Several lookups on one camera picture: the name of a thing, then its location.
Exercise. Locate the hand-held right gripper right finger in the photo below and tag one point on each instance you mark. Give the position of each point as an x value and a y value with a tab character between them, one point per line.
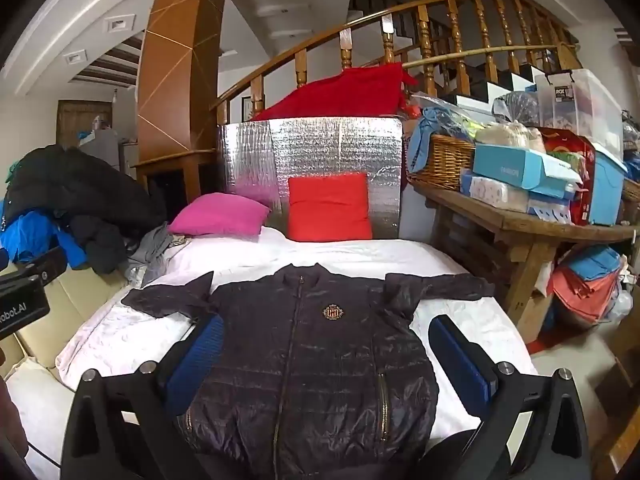
460	365

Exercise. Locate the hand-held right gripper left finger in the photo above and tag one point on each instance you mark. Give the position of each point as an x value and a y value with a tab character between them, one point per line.
195	360

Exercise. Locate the black puffer jacket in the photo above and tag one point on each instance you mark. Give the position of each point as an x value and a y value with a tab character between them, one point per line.
320	360

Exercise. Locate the person's left forearm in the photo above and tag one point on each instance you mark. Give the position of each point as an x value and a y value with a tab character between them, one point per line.
11	420

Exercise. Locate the beige sofa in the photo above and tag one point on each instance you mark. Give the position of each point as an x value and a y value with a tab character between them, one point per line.
75	305

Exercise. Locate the blue jacket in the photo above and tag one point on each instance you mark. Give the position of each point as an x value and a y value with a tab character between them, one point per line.
30	235

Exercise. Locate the grey garment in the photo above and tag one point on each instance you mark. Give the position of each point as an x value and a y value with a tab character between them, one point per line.
152	250

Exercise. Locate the black coat pile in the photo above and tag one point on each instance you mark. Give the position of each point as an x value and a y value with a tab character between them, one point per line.
75	185

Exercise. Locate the green cloth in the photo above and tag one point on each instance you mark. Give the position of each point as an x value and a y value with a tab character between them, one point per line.
12	171

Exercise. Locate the orange cloth pile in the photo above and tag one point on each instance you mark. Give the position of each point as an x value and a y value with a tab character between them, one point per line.
580	285

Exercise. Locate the wooden table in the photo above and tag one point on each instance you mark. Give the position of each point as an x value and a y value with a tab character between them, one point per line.
505	225

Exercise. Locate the pink pillow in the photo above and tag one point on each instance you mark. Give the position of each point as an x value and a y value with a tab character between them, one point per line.
220	215

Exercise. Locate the white bed blanket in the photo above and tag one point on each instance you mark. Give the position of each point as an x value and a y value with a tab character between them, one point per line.
350	255

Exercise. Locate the white cabinet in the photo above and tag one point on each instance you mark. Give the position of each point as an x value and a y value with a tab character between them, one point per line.
107	147

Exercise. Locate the white tissue pack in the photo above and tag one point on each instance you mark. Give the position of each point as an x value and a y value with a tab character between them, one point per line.
495	192

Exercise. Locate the brown wooden door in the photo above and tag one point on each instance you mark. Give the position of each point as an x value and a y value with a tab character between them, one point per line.
75	120

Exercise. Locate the light blue cardboard box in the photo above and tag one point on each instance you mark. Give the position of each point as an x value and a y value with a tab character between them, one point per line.
505	170

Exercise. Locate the wicker basket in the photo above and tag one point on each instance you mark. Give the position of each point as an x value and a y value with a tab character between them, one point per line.
445	165

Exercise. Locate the red pillow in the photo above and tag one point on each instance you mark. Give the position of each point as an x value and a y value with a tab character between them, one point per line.
330	210

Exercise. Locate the blue plastic bin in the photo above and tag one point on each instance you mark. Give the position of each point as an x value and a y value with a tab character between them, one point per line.
607	190

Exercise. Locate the white stuffed plastic bag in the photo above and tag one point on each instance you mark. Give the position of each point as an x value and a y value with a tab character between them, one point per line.
510	135

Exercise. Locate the blue cloth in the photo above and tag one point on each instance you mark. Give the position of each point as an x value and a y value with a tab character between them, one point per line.
425	130

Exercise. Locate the red printed bag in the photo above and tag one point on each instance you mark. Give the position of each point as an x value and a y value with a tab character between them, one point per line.
575	145

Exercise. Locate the silver foil insulation board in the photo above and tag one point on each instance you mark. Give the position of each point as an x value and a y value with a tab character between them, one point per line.
320	145

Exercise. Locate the framed picture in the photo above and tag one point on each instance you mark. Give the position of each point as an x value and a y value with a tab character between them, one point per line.
247	109

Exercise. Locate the brown wooden column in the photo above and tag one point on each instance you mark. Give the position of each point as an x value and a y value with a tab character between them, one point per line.
175	85

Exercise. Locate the grey plastic bag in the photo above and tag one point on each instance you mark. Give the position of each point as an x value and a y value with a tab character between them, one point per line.
515	107

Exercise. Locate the clear plastic storage box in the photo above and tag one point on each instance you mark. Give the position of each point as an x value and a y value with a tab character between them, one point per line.
585	105

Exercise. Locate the red cloth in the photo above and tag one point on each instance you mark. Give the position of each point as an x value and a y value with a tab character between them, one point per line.
350	92

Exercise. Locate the wooden stair railing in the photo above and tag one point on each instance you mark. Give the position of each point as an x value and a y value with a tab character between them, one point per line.
301	67

